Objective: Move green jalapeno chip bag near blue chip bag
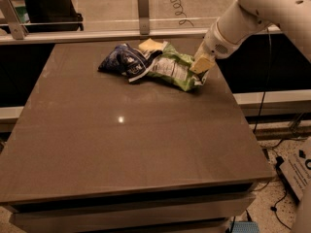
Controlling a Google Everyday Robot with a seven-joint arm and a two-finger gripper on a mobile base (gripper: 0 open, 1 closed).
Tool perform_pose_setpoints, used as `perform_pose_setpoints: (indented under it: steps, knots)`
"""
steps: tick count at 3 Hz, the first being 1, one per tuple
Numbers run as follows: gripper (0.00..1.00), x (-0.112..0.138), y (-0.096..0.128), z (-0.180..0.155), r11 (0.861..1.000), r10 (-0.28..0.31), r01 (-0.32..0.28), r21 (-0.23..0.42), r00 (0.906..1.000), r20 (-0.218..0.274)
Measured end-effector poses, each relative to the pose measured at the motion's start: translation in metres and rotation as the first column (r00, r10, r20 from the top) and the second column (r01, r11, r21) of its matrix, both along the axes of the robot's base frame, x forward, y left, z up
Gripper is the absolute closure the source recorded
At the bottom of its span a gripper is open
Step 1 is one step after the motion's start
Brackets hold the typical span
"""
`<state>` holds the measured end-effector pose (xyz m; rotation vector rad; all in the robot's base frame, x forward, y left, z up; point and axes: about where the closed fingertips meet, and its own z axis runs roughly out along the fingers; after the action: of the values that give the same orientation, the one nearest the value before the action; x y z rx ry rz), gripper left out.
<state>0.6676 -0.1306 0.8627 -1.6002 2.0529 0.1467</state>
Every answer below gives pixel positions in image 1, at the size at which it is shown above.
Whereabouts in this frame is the middle metal glass bracket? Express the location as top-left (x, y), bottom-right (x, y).
top-left (137, 0), bottom-right (150, 35)

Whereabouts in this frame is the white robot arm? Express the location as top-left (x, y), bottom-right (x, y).
top-left (191, 0), bottom-right (311, 73)

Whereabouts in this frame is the yellow sponge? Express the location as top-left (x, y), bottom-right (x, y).
top-left (138, 38), bottom-right (164, 51)

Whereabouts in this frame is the black coiled cable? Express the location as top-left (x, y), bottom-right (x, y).
top-left (162, 0), bottom-right (195, 28)

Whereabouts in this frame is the metal glass bracket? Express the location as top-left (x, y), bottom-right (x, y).
top-left (137, 0), bottom-right (150, 35)
top-left (0, 0), bottom-right (28, 40)

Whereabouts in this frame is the glass barrier panel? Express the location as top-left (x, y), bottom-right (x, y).
top-left (1, 0), bottom-right (234, 39)

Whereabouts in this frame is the black bin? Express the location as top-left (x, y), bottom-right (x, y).
top-left (24, 0), bottom-right (84, 33)

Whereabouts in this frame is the blue chip bag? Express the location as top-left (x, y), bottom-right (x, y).
top-left (98, 44), bottom-right (162, 83)

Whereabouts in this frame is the grey table drawer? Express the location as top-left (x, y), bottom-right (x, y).
top-left (10, 192), bottom-right (255, 233)

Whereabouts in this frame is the white printed floor board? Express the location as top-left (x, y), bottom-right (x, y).
top-left (280, 138), bottom-right (311, 201)

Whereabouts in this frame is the green jalapeno chip bag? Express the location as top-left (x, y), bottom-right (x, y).
top-left (147, 42), bottom-right (211, 91)

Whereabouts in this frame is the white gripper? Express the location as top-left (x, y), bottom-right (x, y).
top-left (190, 21), bottom-right (243, 74)

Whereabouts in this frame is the left metal glass bracket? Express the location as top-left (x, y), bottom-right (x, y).
top-left (0, 0), bottom-right (28, 40)

